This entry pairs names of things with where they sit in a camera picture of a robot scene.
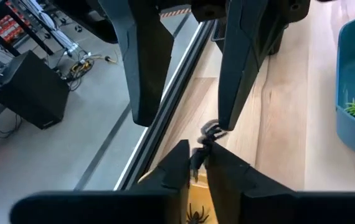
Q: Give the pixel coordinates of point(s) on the white long tube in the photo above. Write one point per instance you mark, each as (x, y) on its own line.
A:
(57, 37)

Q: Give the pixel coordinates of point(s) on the orange plastic bin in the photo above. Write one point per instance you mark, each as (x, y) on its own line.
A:
(202, 194)

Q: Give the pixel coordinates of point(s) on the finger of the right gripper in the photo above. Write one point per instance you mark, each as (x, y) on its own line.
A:
(246, 62)
(143, 62)

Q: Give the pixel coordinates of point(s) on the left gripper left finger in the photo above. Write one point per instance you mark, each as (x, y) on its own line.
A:
(165, 199)

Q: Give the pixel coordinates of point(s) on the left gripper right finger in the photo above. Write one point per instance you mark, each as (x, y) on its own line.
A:
(252, 199)

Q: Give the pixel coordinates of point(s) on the black plastic spider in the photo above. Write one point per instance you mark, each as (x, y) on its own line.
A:
(210, 135)
(197, 216)

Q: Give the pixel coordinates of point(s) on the shelf with red bins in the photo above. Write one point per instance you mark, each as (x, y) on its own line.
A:
(6, 28)

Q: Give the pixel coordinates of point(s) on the black mat striped edge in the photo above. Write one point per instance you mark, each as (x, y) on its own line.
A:
(177, 13)

